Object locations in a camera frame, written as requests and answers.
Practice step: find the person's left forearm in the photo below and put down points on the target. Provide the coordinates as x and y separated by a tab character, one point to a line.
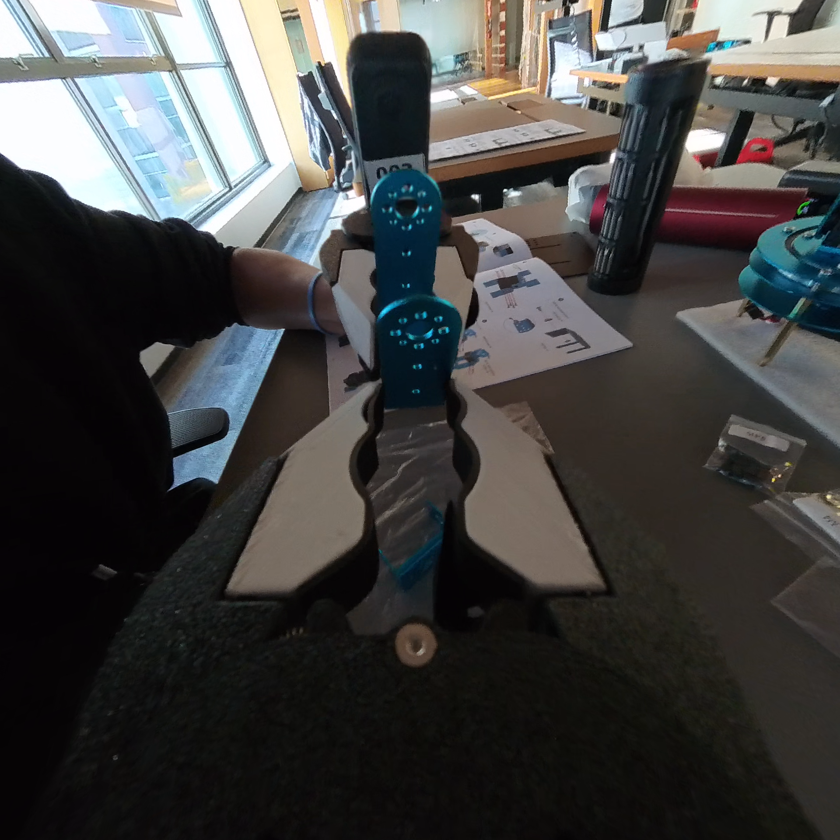
276	289

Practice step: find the red round object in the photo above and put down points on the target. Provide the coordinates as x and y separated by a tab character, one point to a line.
722	216

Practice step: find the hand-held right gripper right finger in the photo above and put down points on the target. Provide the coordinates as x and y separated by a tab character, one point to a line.
531	524

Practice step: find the assembly instruction manual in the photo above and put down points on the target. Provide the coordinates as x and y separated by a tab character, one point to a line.
558	308

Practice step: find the flat brown cardboard box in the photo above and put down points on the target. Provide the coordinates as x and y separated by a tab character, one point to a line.
492	110

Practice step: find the chair with plaid cloth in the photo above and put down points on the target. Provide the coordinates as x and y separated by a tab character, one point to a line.
322	124

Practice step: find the dark grey desk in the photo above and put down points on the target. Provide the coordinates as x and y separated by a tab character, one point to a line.
657	459

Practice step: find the teal metal U bracket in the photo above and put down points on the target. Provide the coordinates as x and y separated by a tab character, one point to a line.
410	262

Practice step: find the white plastic wrap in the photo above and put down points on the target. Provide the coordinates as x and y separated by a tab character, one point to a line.
584	190

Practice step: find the tall glass window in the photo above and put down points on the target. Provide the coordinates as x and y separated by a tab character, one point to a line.
99	98

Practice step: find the blue wristband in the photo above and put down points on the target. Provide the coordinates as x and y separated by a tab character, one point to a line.
315	301

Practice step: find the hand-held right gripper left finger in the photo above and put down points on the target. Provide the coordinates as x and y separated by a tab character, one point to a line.
302	524

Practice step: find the small teal metal bracket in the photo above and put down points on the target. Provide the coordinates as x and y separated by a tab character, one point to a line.
414	557

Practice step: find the pile of small hardware bags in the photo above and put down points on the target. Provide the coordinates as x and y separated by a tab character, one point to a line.
756	452

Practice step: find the teal robot assembly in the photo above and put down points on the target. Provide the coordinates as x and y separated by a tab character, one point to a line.
788	275

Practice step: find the white foam sheet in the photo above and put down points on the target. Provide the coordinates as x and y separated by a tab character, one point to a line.
735	354

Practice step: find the white paper sheet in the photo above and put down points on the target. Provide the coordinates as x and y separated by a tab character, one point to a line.
506	139

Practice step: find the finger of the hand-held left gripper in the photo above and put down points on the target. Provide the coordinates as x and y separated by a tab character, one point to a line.
454	282
354	308

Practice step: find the black ribbed cylinder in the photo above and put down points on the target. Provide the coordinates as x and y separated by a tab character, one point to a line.
643	177

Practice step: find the wood-edged background desk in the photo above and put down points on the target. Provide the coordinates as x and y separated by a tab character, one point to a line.
756	65

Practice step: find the large clear plastic bag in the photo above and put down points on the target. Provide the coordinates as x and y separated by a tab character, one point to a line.
414	459

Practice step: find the grey mesh chair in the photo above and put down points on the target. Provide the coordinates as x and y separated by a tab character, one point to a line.
198	429

